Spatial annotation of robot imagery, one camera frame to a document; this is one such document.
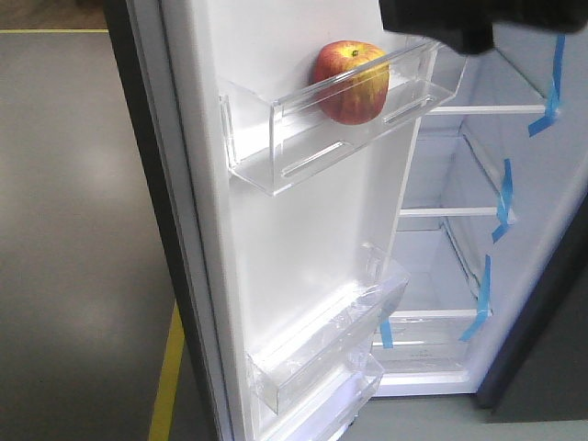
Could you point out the lower clear door bin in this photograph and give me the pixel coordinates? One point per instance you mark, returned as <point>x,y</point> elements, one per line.
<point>327,413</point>

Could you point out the fridge door with white liner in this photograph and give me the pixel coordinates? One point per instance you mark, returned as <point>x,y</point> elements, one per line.
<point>242,261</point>

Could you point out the yellow floor tape line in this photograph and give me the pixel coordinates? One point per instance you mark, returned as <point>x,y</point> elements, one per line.
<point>90,339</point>

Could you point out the middle clear door bin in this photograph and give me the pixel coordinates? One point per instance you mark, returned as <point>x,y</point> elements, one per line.
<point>302,354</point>

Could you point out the upper clear door bin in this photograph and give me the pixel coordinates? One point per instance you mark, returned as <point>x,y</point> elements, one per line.
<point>276,143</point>

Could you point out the clear crisper drawer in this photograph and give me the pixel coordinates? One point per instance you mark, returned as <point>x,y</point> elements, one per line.
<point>412,344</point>

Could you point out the clear door bin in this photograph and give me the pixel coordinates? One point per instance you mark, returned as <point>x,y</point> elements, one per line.
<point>276,143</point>
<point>302,354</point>
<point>327,413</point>

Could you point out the dark grey fridge body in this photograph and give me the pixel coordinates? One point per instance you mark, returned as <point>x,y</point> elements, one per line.
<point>498,175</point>

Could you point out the red yellow apple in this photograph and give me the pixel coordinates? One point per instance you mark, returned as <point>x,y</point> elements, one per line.
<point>359,98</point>

